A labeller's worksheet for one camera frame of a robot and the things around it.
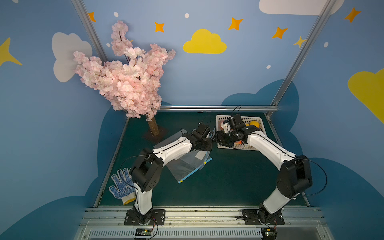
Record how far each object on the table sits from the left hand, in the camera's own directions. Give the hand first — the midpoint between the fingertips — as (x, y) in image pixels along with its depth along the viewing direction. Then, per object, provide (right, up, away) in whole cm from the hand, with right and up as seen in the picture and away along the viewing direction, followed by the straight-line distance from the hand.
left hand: (212, 144), depth 89 cm
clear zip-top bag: (-16, -13, +6) cm, 21 cm away
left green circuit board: (-36, -41, -17) cm, 57 cm away
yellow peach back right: (+34, +13, +19) cm, 41 cm away
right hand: (+2, +3, -2) cm, 4 cm away
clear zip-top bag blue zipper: (-6, -9, +4) cm, 12 cm away
